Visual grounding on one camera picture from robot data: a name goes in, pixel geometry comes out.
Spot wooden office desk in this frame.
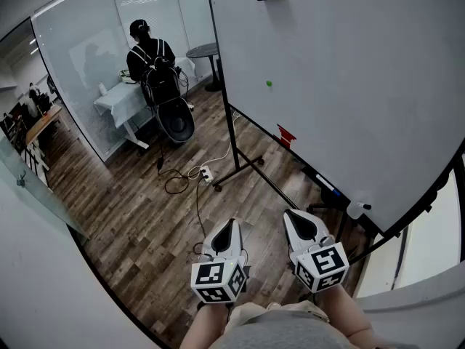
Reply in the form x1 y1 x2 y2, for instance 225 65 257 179
24 105 63 148

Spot blue capped marker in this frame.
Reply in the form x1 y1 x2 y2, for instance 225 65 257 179
315 174 341 197

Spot black shell chair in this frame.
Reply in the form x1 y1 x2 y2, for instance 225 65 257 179
156 95 196 145

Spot black capped white marker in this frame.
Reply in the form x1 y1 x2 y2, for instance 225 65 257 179
347 201 372 221

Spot person's grey shirt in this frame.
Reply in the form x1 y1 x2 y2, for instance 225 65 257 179
212 309 419 349

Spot table with white cloth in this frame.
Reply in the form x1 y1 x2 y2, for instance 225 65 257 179
93 57 197 151

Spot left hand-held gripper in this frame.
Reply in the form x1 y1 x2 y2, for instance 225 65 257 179
191 219 251 304

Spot person's right forearm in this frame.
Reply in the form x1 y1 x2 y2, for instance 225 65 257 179
319 285 375 341

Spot black power cable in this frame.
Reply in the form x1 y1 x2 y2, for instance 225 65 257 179
156 143 208 239

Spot whiteboard on black stand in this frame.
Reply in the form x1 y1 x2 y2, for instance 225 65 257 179
205 0 465 265

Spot round black side table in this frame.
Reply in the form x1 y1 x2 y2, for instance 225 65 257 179
185 42 223 93

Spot frosted glass door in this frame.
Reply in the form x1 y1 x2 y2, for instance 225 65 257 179
0 136 90 239

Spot person's beige trousers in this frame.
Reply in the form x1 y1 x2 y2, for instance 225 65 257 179
225 301 330 334

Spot person's left forearm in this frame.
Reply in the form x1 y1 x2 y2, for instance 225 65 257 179
179 302 233 349

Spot white power cable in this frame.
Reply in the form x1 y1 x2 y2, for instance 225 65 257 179
187 109 243 181

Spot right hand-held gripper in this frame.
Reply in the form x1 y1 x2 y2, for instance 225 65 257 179
283 209 350 294

